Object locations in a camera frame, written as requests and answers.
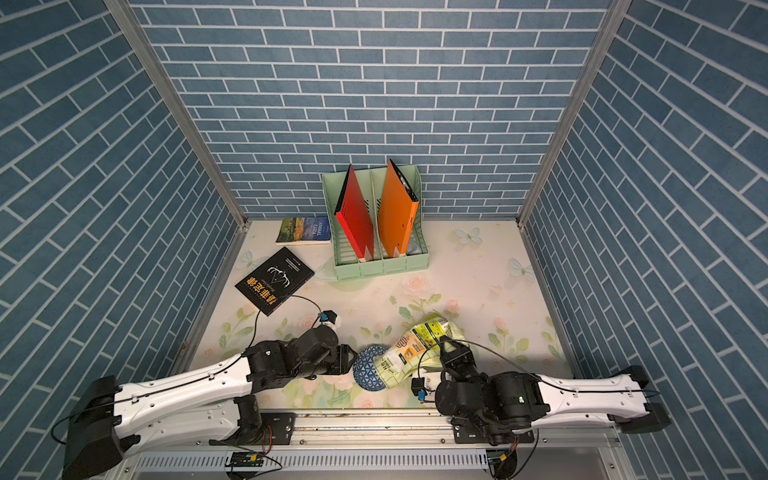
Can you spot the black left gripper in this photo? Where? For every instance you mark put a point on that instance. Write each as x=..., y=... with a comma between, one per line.
x=342, y=362

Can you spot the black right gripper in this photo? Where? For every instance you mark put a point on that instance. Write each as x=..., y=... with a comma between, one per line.
x=453, y=358

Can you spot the blue patterned ceramic bowl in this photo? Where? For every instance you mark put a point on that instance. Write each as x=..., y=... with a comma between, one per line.
x=364, y=370

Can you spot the green oats bag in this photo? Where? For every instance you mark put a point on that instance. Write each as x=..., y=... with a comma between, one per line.
x=416, y=349

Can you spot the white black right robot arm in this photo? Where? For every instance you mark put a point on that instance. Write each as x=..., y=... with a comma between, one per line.
x=495, y=409

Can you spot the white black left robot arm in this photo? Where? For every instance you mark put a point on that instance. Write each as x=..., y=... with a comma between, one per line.
x=214, y=405

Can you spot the mint green file organizer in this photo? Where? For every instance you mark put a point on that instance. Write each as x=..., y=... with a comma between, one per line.
x=346, y=263

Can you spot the black book with antlers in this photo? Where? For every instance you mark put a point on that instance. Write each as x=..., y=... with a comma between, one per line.
x=275, y=280

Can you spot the small black controller box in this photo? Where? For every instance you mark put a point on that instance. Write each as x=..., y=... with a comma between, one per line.
x=240, y=460

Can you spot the landscape cover book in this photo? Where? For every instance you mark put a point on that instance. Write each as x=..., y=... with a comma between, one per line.
x=304, y=231

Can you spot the red file folder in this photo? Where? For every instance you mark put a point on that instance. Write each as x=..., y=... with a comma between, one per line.
x=352, y=215

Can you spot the orange file folder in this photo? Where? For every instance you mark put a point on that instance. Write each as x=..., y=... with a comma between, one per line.
x=397, y=212

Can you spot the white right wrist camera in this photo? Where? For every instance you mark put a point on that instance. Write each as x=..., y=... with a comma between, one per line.
x=419, y=389

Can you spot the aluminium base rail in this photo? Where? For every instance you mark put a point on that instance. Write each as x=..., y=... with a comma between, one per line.
x=390, y=444

